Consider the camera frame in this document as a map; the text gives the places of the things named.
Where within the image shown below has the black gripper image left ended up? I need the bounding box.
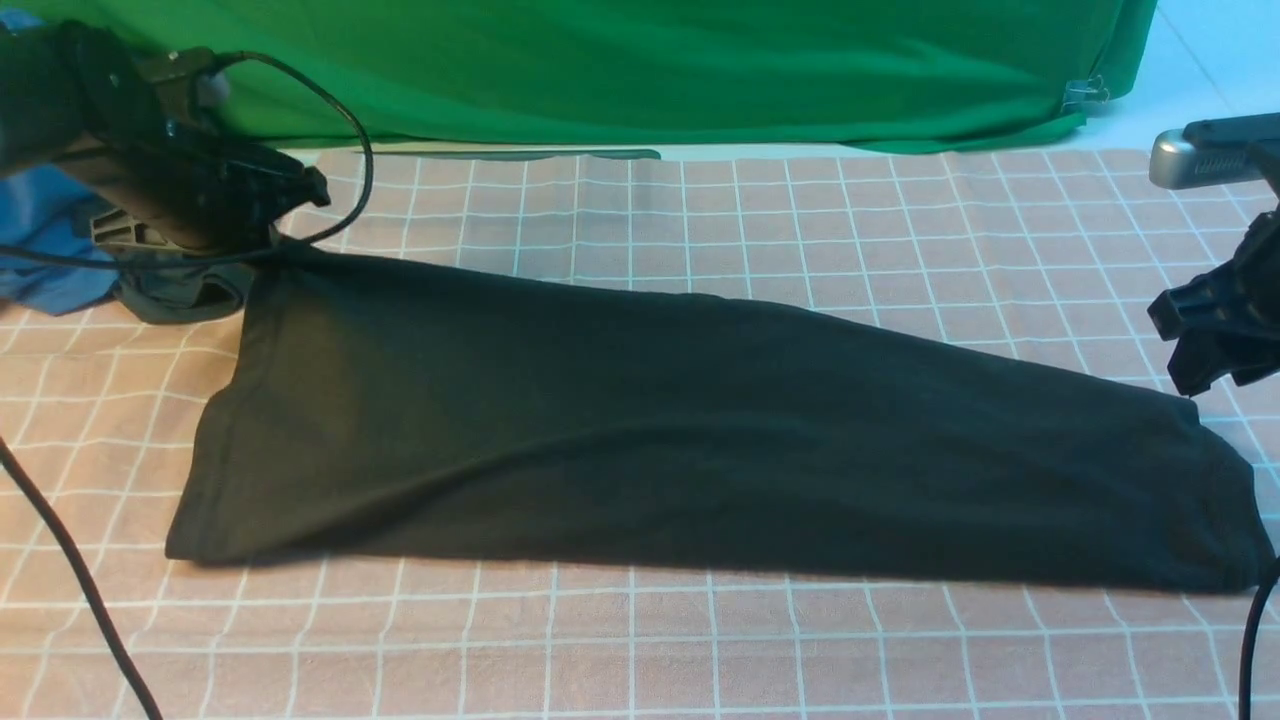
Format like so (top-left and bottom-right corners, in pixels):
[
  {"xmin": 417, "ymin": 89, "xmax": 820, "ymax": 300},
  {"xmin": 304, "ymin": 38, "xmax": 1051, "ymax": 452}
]
[{"xmin": 65, "ymin": 126, "xmax": 332, "ymax": 256}]

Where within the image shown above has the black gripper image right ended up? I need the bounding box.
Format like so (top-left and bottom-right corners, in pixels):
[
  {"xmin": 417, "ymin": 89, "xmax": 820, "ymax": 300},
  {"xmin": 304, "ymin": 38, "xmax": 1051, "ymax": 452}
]
[{"xmin": 1147, "ymin": 210, "xmax": 1279, "ymax": 397}]

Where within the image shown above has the dark gray long-sleeved shirt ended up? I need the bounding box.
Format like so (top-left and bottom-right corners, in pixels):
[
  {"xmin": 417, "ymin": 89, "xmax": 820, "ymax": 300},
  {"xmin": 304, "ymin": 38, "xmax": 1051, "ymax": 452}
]
[{"xmin": 165, "ymin": 250, "xmax": 1275, "ymax": 594}]

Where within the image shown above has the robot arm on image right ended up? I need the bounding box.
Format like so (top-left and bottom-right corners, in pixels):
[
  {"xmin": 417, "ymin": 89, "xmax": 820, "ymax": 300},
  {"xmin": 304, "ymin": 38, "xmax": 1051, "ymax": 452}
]
[{"xmin": 1147, "ymin": 141, "xmax": 1279, "ymax": 397}]

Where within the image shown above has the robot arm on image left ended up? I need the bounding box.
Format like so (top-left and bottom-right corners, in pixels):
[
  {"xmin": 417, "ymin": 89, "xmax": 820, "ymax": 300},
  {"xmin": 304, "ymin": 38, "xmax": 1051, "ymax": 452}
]
[{"xmin": 1, "ymin": 20, "xmax": 330, "ymax": 260}]

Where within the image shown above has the dark crumpled garment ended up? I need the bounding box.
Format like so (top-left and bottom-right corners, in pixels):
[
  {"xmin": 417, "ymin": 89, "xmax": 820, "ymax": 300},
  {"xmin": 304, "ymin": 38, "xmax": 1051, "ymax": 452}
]
[{"xmin": 113, "ymin": 265, "xmax": 255, "ymax": 325}]

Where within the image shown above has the blue crumpled garment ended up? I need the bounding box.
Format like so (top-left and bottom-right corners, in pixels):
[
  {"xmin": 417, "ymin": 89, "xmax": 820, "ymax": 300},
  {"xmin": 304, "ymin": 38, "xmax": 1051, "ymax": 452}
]
[{"xmin": 1, "ymin": 8, "xmax": 118, "ymax": 316}]

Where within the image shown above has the pink grid tablecloth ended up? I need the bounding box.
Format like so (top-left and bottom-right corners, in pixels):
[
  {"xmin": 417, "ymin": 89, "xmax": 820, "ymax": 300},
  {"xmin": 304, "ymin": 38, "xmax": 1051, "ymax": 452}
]
[{"xmin": 1, "ymin": 150, "xmax": 1274, "ymax": 719}]

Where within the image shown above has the metal binder clip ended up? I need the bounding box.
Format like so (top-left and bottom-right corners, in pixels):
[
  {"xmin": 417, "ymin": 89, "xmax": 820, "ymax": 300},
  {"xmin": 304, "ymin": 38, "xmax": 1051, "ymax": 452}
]
[{"xmin": 1061, "ymin": 76, "xmax": 1111, "ymax": 113}]

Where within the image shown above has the green backdrop cloth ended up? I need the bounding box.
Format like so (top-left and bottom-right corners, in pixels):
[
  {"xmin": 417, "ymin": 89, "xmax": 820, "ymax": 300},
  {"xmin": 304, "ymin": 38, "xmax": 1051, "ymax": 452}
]
[{"xmin": 15, "ymin": 1, "xmax": 1156, "ymax": 154}]

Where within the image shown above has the wrist camera mount image left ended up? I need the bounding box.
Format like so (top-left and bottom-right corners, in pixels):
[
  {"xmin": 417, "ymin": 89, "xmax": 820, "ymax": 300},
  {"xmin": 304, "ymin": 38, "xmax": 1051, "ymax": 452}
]
[{"xmin": 136, "ymin": 47, "xmax": 230, "ymax": 129}]

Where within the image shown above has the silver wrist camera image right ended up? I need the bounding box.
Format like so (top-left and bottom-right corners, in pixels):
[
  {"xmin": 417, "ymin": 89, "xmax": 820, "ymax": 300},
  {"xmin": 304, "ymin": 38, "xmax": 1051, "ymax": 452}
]
[{"xmin": 1148, "ymin": 113, "xmax": 1279, "ymax": 191}]

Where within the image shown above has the black cable image right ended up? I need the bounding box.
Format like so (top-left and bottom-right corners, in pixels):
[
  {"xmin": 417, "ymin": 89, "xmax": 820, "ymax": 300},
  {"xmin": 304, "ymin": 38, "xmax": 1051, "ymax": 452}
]
[{"xmin": 1236, "ymin": 559, "xmax": 1280, "ymax": 720}]

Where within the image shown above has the black cable image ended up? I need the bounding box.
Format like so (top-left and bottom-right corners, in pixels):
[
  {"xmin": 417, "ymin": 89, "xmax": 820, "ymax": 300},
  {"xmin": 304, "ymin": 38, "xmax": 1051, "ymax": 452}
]
[
  {"xmin": 0, "ymin": 50, "xmax": 376, "ymax": 720},
  {"xmin": 1236, "ymin": 559, "xmax": 1280, "ymax": 720}
]

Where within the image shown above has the black cable image left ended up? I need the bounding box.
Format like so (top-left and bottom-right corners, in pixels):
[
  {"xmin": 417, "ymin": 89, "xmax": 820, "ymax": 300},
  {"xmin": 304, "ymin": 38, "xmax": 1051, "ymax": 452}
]
[{"xmin": 0, "ymin": 50, "xmax": 376, "ymax": 720}]

